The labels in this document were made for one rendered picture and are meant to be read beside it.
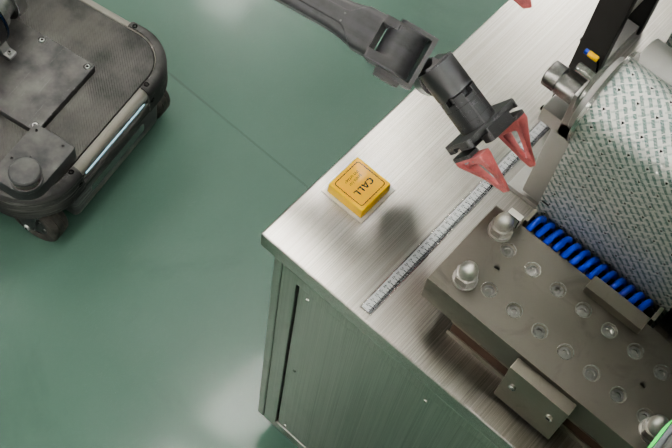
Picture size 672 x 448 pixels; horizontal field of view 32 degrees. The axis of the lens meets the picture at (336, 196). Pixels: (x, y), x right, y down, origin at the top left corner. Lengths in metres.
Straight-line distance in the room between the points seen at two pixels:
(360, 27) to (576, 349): 0.53
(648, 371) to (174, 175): 1.52
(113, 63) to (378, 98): 0.69
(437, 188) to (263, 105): 1.18
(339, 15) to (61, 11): 1.33
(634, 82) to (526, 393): 0.45
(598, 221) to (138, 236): 1.41
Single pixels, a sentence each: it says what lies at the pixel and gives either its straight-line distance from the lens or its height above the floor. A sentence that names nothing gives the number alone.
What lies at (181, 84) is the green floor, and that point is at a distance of 3.02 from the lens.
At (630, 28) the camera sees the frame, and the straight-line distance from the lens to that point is 2.11.
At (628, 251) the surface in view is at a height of 1.09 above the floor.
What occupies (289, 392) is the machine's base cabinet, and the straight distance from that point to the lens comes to 2.29.
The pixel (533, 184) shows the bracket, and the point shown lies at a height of 0.95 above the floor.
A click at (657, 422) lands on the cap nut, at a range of 1.62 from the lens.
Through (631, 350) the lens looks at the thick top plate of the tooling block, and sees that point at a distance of 1.70.
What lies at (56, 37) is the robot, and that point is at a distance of 2.83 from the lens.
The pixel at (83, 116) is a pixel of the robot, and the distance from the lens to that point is 2.70.
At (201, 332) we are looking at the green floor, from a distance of 2.71.
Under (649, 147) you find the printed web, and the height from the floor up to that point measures 1.29.
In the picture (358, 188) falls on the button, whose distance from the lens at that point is 1.83.
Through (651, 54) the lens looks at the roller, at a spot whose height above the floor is 1.23.
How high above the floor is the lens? 2.52
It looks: 61 degrees down
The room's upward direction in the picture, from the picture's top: 11 degrees clockwise
